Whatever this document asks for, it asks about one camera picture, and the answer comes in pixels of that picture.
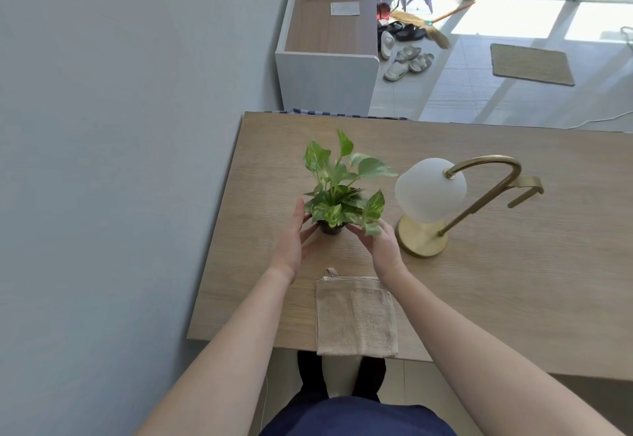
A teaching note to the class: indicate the gold lamp with white shade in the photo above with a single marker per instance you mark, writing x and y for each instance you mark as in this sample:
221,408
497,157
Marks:
429,188

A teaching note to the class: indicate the person's right thumb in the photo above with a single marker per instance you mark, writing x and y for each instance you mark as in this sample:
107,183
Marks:
360,236

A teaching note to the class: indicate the row of assorted shoes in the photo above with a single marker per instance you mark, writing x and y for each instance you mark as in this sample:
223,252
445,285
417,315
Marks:
401,50

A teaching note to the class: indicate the woven beige doormat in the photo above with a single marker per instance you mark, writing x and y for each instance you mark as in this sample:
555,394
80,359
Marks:
533,63

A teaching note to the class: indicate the white wooden sideboard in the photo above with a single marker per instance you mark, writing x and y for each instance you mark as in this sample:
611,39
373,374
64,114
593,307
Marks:
326,64

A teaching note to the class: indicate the person's black right sock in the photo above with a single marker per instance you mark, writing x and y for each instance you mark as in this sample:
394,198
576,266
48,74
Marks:
369,379

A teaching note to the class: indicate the person's black left sock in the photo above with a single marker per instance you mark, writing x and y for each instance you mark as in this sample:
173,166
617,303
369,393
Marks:
311,374

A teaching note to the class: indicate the beige folded towel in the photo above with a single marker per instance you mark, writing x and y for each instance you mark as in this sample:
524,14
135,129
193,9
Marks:
356,317

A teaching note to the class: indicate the person's navy shorts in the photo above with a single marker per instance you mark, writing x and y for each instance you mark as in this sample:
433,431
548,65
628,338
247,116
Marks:
356,418

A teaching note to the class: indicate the person's left hand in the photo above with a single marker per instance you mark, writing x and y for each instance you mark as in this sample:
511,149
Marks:
289,247

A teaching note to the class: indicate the person's right hand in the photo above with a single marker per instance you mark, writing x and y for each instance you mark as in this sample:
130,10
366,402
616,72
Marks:
385,255

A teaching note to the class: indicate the white paper card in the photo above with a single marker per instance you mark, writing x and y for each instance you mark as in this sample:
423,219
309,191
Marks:
344,9

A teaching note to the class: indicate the person's right forearm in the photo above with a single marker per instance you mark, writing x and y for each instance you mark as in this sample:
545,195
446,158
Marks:
474,356

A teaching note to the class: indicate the person's left thumb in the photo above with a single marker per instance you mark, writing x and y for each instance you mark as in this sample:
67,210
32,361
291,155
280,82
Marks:
309,234

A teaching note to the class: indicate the small green potted plant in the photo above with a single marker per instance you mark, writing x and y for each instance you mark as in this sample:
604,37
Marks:
341,193

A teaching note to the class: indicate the person's black sock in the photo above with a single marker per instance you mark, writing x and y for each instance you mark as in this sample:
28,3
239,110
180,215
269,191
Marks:
311,374
369,379

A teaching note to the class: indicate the person's left forearm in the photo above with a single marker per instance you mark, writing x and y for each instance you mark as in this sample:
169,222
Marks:
222,356

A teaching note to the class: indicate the blue checkered cloth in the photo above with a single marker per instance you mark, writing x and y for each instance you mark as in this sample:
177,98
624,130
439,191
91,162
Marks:
336,113

